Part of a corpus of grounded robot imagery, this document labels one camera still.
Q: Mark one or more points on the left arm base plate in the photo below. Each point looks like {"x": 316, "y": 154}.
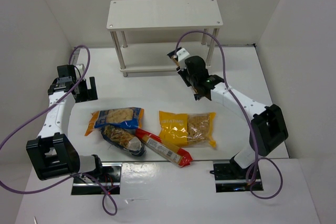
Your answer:
{"x": 110, "y": 179}

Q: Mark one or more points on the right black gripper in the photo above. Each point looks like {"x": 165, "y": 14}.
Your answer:
{"x": 187, "y": 77}

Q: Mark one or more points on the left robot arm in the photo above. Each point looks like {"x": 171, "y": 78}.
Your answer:
{"x": 51, "y": 153}

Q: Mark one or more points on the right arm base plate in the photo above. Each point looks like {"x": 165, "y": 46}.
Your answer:
{"x": 229, "y": 178}

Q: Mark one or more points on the blue-ended spaghetti pack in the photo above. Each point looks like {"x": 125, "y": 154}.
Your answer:
{"x": 173, "y": 57}

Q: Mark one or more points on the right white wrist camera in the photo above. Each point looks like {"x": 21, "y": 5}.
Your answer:
{"x": 182, "y": 55}

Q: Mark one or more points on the white two-tier shelf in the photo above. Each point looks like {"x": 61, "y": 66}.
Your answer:
{"x": 156, "y": 15}

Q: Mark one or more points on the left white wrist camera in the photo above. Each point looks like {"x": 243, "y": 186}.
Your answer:
{"x": 80, "y": 67}

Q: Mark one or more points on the blue yellow pasta bag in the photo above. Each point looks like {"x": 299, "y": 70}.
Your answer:
{"x": 125, "y": 118}

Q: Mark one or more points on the red spaghetti pack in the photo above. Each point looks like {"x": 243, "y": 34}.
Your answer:
{"x": 165, "y": 149}

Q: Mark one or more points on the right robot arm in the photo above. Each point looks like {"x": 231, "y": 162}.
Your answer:
{"x": 268, "y": 128}

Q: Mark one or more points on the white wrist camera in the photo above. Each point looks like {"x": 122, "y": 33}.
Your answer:
{"x": 182, "y": 55}
{"x": 80, "y": 67}

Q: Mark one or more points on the dark fusilli pasta bag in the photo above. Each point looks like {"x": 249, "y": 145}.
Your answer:
{"x": 123, "y": 140}

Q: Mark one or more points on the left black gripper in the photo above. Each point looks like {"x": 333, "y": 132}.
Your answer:
{"x": 85, "y": 94}

